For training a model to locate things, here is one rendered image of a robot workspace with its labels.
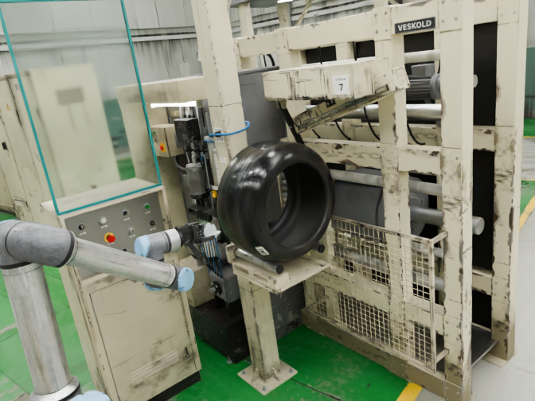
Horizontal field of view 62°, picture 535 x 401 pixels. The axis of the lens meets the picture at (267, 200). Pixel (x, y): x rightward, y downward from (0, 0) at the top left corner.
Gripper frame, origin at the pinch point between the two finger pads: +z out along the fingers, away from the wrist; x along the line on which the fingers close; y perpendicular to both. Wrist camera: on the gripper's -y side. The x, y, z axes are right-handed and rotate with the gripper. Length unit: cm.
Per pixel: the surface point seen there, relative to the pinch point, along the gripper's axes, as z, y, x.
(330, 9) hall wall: 781, 263, 671
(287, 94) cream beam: 49, 59, 6
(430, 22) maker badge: 77, 86, -52
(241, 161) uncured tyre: 17.9, 29.8, 4.6
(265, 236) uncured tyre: 17.2, -2.5, -12.0
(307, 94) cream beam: 49, 59, -7
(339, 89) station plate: 48, 60, -28
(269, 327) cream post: 47, -74, 27
